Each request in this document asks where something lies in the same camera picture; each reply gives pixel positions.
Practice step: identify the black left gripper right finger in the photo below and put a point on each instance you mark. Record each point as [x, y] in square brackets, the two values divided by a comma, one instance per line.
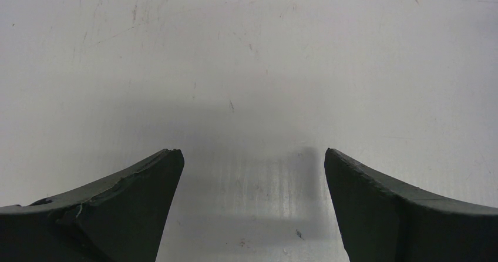
[381, 218]

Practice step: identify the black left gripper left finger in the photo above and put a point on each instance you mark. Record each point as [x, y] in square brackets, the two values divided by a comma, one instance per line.
[120, 217]

